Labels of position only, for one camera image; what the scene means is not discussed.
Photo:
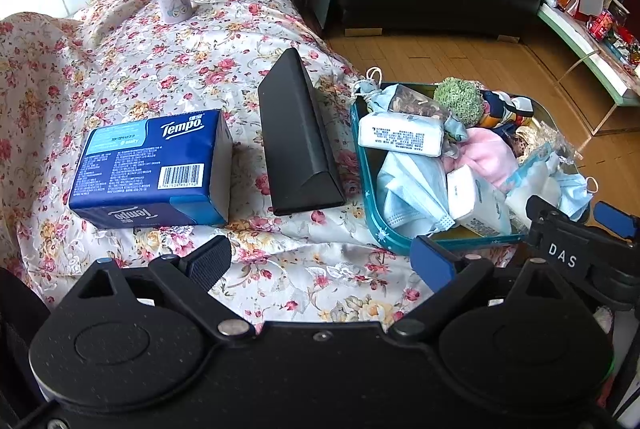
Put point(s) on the teal tin tray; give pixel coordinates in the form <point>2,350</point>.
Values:
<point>372,209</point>

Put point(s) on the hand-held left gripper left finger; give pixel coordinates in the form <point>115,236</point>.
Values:
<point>212,259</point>

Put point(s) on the beige lace cloth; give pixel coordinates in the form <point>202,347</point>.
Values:
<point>532,139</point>

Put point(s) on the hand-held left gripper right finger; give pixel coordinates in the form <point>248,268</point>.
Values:
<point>432,256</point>

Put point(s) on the blue tissue box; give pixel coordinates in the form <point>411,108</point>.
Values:
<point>145,159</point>

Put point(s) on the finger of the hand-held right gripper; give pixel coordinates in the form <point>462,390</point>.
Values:
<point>617,219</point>
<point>545,219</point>

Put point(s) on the white coffee table with clutter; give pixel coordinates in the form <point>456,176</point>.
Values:
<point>575,39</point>

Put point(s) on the clear bag of cotton pads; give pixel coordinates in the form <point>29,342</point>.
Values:
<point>530,189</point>

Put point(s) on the pink cloth pouch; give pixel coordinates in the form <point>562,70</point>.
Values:
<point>487,154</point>

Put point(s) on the red snack tin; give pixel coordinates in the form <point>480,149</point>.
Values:
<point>600,26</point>

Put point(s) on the small white tissue pack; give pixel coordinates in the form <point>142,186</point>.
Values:
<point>475,204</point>

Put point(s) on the floral tablecloth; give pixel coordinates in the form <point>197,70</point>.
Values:
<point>200,59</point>

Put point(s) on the large white tissue pack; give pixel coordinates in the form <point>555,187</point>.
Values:
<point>400,134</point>

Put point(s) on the white folded card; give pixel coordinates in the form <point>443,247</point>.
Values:
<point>590,1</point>

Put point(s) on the orange patterned scrunchie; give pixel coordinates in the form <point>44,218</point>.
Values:
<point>505,109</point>

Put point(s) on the clear packet brown contents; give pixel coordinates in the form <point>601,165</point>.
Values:
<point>415,101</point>

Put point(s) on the black triangular case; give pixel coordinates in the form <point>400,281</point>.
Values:
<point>295,134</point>

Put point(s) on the green knitted ball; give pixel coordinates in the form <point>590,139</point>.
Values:
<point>457,99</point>

